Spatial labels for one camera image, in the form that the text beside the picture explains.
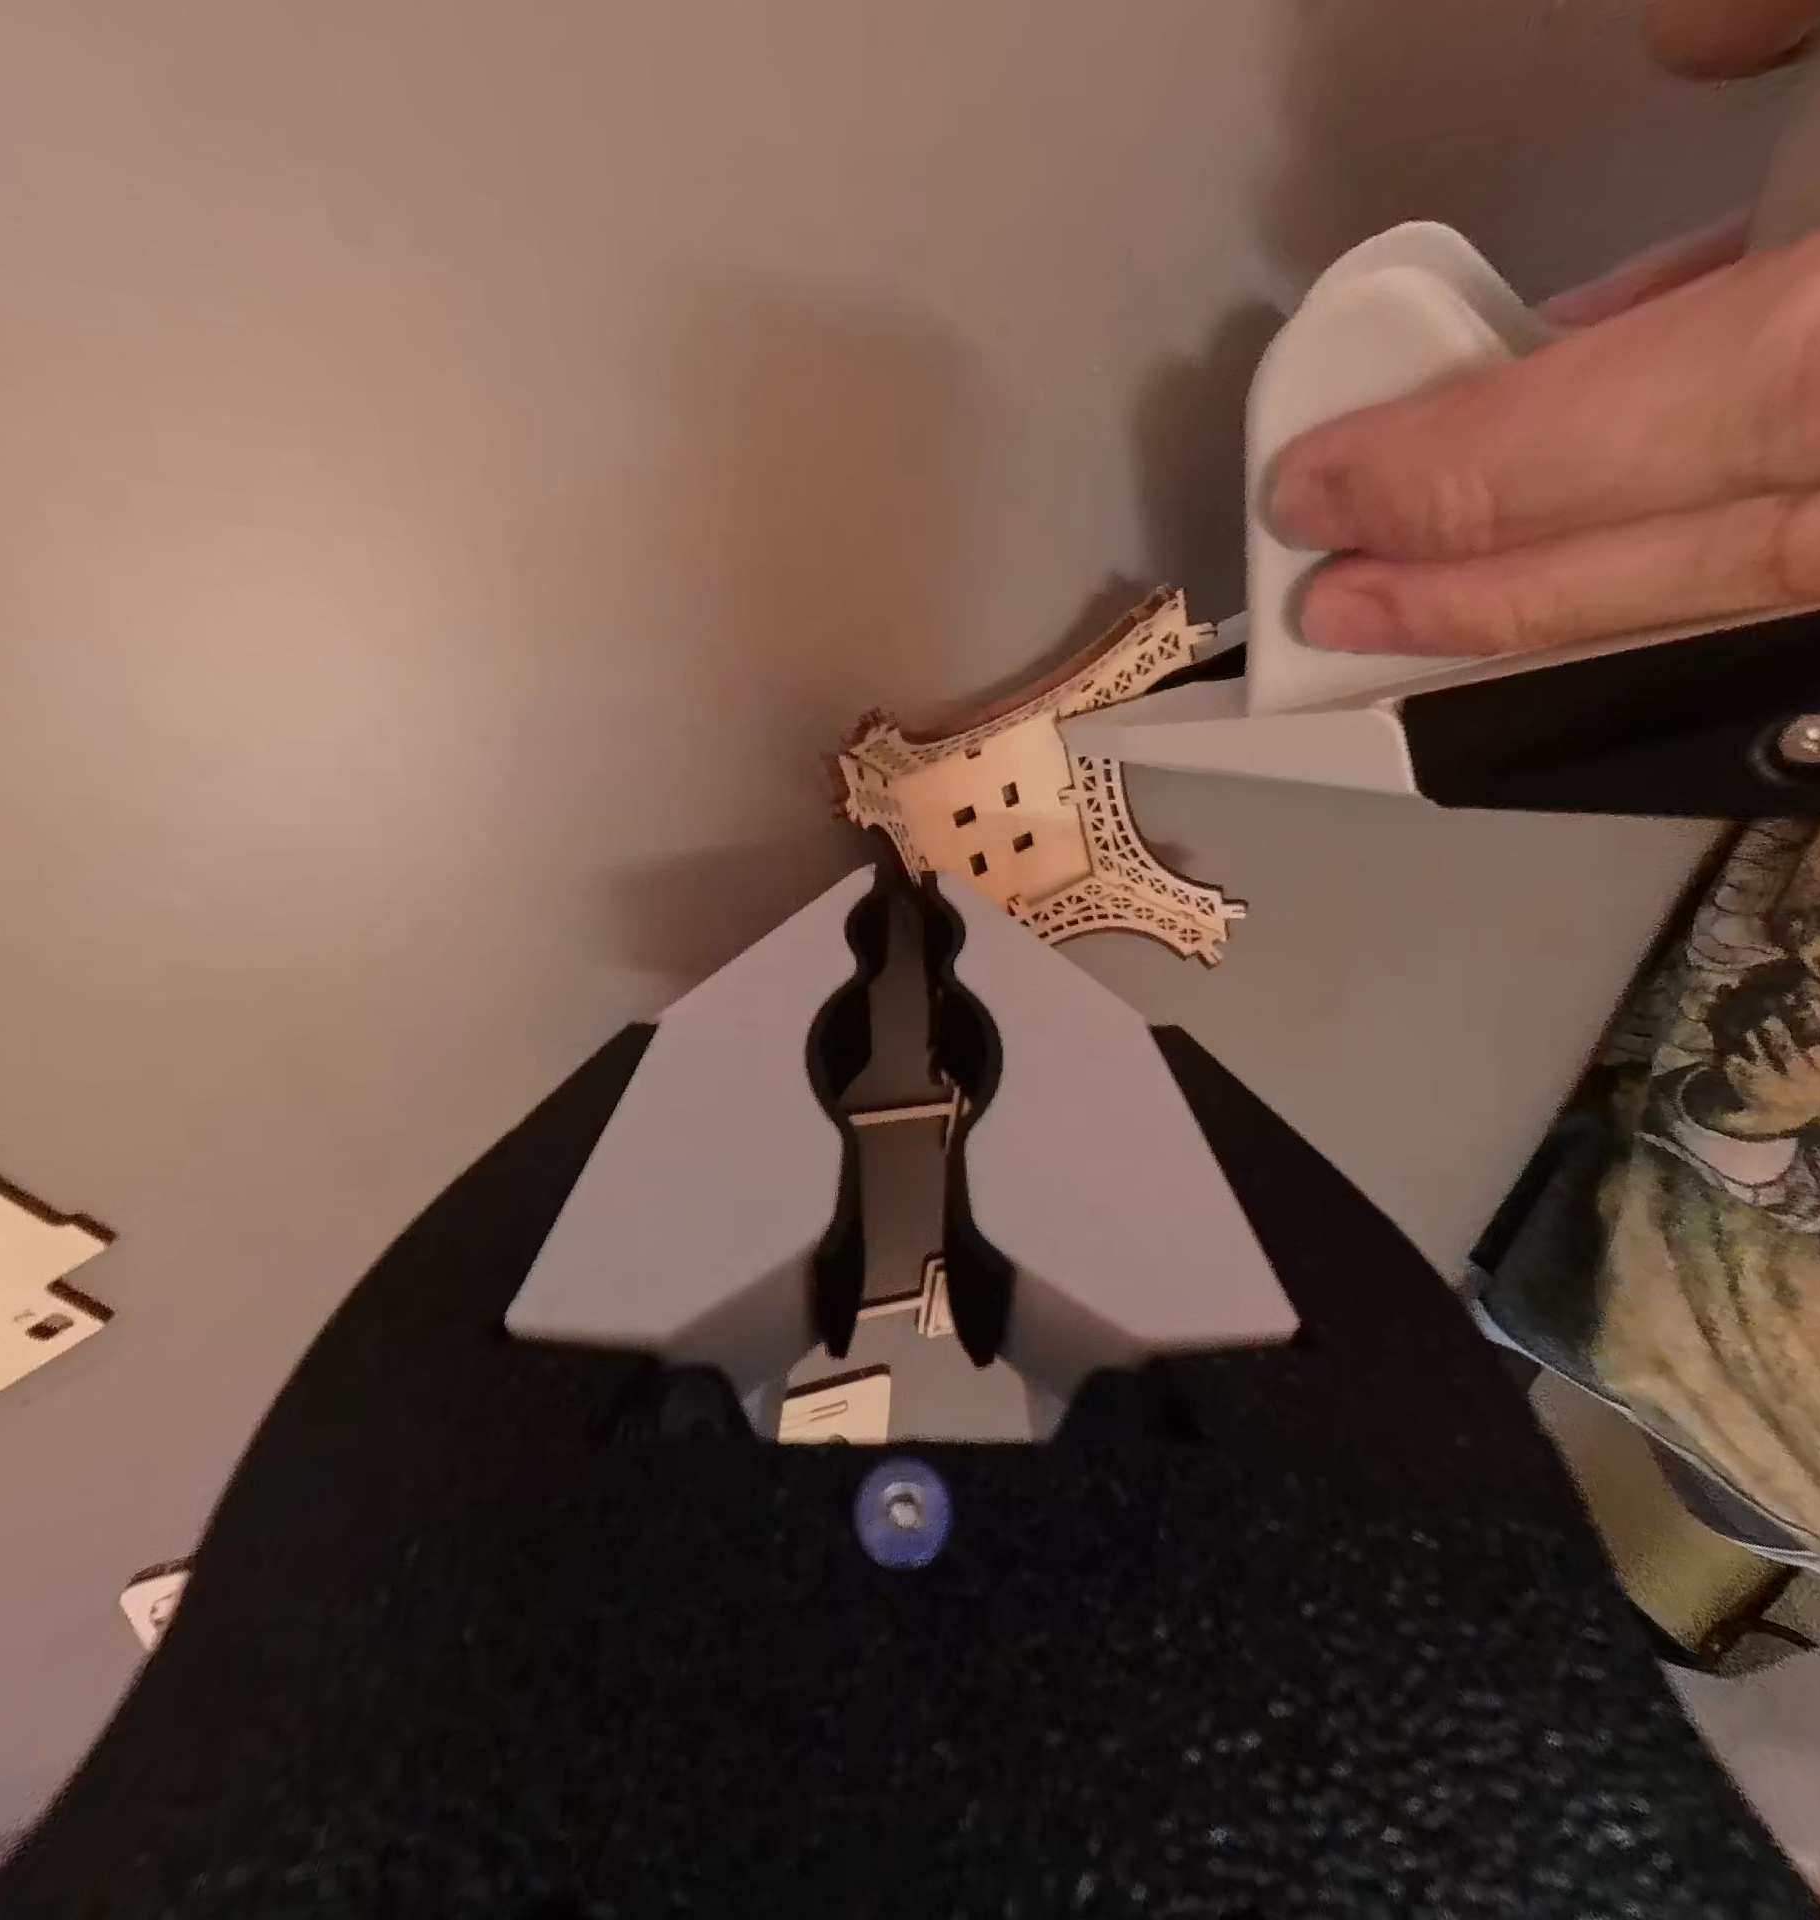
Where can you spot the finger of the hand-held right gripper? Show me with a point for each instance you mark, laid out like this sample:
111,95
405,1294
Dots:
1226,647
1269,743

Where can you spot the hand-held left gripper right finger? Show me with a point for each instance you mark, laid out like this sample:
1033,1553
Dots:
1104,1186

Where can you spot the small wooden puzzle piece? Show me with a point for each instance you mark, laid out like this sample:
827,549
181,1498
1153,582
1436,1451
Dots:
158,1603

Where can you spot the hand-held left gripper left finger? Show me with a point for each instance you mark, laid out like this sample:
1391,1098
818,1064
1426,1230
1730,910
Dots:
702,1171

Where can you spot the wooden puzzle sheet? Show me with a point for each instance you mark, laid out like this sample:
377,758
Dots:
9,1293

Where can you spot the person's right hand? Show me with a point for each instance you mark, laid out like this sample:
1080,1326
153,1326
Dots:
1601,481

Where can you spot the printed cloth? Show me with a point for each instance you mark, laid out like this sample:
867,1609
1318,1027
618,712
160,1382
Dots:
1721,1203

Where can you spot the wooden tower model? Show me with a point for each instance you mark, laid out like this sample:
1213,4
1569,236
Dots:
1002,810

